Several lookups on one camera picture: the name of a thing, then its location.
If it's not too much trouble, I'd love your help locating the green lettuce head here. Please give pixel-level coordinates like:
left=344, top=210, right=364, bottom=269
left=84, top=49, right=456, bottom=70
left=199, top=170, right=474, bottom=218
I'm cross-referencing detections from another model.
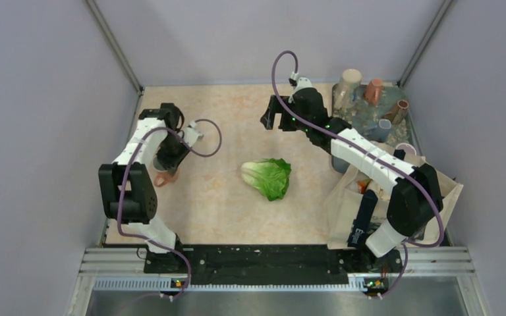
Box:
left=240, top=158, right=291, bottom=201

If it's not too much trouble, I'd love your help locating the blue grey mug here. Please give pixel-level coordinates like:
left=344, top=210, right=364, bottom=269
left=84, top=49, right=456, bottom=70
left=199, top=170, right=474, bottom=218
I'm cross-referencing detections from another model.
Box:
left=364, top=118, right=393, bottom=143

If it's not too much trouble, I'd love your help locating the cream tall mug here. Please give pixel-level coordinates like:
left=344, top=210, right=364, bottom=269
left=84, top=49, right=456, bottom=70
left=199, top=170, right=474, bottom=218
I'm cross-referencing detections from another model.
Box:
left=333, top=68, right=362, bottom=110

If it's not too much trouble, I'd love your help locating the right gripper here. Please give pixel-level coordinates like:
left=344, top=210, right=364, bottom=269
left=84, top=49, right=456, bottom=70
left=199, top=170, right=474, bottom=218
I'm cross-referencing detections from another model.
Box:
left=260, top=95, right=311, bottom=134

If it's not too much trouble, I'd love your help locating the brown patterned mug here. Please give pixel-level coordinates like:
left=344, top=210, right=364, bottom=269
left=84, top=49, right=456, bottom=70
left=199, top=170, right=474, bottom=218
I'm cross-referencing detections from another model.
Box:
left=383, top=99, right=410, bottom=125

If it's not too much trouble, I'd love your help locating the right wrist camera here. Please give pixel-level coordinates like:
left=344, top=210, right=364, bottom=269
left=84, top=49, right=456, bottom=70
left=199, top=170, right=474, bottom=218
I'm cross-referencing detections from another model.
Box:
left=289, top=72, right=313, bottom=94

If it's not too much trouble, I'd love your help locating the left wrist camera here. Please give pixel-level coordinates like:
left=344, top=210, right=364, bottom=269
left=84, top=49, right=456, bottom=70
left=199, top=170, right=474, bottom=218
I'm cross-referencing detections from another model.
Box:
left=182, top=120, right=204, bottom=147

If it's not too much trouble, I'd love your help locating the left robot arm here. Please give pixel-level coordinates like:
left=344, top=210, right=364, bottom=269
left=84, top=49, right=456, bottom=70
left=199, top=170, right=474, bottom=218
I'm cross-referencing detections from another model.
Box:
left=98, top=103, right=189, bottom=272

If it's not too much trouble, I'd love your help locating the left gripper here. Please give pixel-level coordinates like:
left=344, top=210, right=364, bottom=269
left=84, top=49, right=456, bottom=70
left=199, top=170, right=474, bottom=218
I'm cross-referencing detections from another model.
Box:
left=155, top=132, right=191, bottom=175

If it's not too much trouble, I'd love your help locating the large pink mug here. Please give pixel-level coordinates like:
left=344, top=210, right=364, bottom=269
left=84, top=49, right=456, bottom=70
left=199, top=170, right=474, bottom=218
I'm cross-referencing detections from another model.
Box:
left=153, top=171, right=179, bottom=188

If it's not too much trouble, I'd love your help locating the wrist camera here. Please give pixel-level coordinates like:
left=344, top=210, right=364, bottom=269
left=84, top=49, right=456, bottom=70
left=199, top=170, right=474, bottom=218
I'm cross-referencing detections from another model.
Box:
left=289, top=72, right=313, bottom=94
left=182, top=120, right=204, bottom=147

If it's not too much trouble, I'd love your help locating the beige tote bag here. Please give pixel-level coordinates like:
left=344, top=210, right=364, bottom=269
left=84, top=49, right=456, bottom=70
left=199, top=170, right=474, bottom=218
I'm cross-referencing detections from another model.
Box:
left=323, top=153, right=464, bottom=250

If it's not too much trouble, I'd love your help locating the terracotta pink mug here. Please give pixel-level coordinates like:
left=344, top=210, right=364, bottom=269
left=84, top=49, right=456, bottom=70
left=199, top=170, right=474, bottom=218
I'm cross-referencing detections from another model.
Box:
left=363, top=78, right=383, bottom=105

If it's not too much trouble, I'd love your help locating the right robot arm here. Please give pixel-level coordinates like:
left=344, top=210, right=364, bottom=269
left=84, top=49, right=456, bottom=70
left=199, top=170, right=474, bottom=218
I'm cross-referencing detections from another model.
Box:
left=260, top=88, right=443, bottom=271

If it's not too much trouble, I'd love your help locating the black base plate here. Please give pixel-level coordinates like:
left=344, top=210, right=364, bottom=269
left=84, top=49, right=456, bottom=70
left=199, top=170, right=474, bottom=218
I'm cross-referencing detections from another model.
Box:
left=144, top=244, right=401, bottom=286

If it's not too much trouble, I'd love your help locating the floral patterned tray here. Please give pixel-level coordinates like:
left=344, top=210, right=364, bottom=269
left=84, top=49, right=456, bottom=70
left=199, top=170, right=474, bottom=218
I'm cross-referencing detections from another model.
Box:
left=331, top=82, right=422, bottom=174

